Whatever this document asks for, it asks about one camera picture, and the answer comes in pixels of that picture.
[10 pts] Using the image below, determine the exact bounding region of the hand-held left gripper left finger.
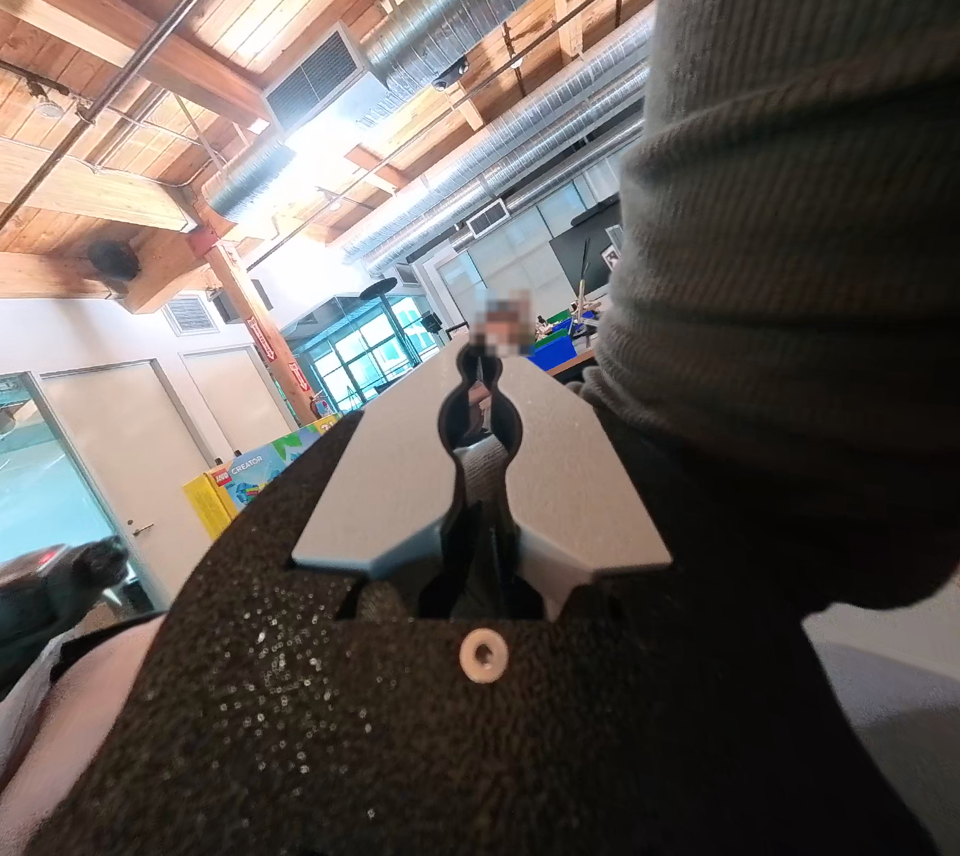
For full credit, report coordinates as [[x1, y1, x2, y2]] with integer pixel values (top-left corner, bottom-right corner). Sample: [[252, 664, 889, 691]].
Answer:
[[291, 348, 481, 618]]

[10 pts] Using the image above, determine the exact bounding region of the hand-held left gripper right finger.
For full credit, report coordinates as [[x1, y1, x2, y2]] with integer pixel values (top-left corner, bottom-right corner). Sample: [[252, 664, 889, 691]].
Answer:
[[483, 355, 672, 622]]

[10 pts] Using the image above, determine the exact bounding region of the person's right forearm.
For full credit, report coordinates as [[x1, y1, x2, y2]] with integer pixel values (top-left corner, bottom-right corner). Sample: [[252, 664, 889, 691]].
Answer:
[[581, 0, 960, 613]]

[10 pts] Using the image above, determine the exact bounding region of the person's right hand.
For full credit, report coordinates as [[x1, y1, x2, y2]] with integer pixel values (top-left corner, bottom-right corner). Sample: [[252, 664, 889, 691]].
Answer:
[[22, 614, 168, 806]]

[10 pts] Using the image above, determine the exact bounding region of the blue storage bin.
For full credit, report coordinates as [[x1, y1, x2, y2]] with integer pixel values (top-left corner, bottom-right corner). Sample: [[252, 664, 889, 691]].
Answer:
[[528, 334, 579, 369]]

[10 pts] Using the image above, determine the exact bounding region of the colourful toy box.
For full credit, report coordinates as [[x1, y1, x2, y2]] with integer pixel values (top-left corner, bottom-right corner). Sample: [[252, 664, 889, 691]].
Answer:
[[182, 413, 354, 542]]

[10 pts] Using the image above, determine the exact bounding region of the white door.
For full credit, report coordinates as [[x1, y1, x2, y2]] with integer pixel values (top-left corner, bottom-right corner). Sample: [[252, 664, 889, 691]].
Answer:
[[182, 346, 294, 455], [41, 359, 215, 609]]

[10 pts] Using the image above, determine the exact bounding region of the black floor lamp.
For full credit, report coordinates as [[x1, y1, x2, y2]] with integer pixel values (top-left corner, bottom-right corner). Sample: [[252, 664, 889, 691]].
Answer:
[[360, 277, 421, 377]]

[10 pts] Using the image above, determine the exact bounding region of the wooden post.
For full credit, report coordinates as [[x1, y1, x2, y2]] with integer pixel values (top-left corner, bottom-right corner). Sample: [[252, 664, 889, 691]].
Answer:
[[202, 244, 316, 425]]

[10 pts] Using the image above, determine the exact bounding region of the black wall screen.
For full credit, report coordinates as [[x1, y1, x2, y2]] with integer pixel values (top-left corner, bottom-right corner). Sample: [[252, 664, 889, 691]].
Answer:
[[549, 218, 624, 298]]

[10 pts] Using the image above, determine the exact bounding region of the wall vent grille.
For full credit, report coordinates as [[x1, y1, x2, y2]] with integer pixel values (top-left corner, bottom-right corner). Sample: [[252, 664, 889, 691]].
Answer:
[[161, 295, 220, 335]]

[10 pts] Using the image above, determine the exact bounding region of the black wall speaker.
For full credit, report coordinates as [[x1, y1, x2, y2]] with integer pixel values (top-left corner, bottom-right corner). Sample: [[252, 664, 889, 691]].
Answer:
[[86, 239, 142, 283]]

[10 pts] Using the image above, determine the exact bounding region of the duct vent grille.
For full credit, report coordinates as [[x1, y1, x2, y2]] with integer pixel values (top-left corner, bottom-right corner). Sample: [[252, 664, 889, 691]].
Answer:
[[262, 22, 369, 131]]

